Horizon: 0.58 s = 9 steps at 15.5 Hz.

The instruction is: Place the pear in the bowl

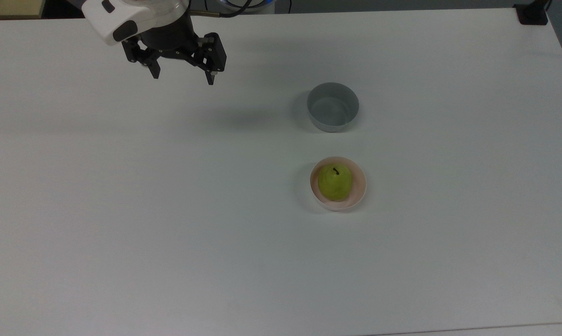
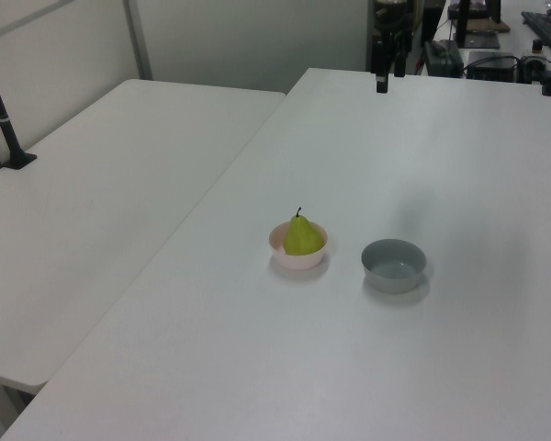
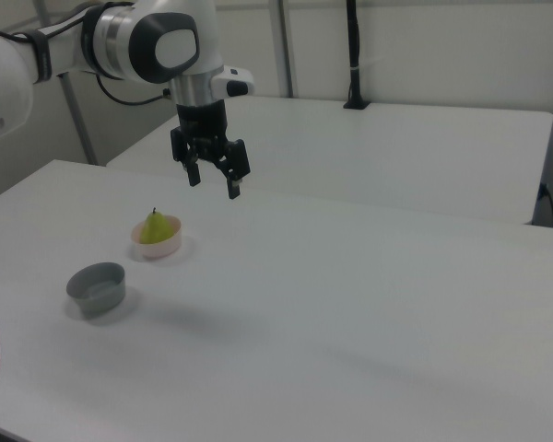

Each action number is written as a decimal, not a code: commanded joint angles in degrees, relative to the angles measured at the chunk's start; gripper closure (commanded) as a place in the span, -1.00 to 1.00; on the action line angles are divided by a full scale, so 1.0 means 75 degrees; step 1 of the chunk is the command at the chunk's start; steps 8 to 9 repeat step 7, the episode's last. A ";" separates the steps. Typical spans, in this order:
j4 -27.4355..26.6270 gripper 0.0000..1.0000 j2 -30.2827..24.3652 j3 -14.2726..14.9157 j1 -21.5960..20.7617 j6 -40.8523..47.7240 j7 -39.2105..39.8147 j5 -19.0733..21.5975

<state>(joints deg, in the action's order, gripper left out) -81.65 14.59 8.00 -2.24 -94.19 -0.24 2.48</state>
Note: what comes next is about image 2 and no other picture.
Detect green pear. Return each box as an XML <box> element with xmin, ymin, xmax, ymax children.
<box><xmin>282</xmin><ymin>206</ymin><xmax>325</xmax><ymax>257</ymax></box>

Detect black electronics box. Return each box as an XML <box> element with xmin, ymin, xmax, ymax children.
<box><xmin>463</xmin><ymin>51</ymin><xmax>520</xmax><ymax>83</ymax></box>

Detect pink plastic bowl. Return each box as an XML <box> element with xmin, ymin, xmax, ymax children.
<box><xmin>268</xmin><ymin>221</ymin><xmax>329</xmax><ymax>271</ymax></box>

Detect grey plastic bowl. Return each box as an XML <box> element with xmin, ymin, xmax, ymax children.
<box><xmin>360</xmin><ymin>238</ymin><xmax>428</xmax><ymax>295</ymax></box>

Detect black stand post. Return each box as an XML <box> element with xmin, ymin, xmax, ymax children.
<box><xmin>453</xmin><ymin>0</ymin><xmax>472</xmax><ymax>48</ymax></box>

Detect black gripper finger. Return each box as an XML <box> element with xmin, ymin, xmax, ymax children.
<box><xmin>374</xmin><ymin>40</ymin><xmax>391</xmax><ymax>95</ymax></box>
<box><xmin>393</xmin><ymin>40</ymin><xmax>407</xmax><ymax>78</ymax></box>

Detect grey partition frame post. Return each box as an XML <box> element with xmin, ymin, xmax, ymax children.
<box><xmin>122</xmin><ymin>0</ymin><xmax>153</xmax><ymax>82</ymax></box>

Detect white side table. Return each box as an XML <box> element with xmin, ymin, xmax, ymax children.
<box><xmin>0</xmin><ymin>78</ymin><xmax>288</xmax><ymax>441</ymax></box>

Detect black keyboard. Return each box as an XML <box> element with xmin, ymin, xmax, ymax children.
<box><xmin>521</xmin><ymin>9</ymin><xmax>551</xmax><ymax>50</ymax></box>

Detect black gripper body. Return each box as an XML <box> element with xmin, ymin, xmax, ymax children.
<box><xmin>371</xmin><ymin>0</ymin><xmax>414</xmax><ymax>47</ymax></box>

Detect dark equipment case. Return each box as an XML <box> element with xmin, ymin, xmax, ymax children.
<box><xmin>422</xmin><ymin>40</ymin><xmax>466</xmax><ymax>79</ymax></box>

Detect black camera stand pole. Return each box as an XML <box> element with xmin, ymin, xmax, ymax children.
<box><xmin>0</xmin><ymin>40</ymin><xmax>39</xmax><ymax>170</ymax></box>

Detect black flat pad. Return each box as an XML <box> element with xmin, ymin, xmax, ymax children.
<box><xmin>462</xmin><ymin>30</ymin><xmax>501</xmax><ymax>51</ymax></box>

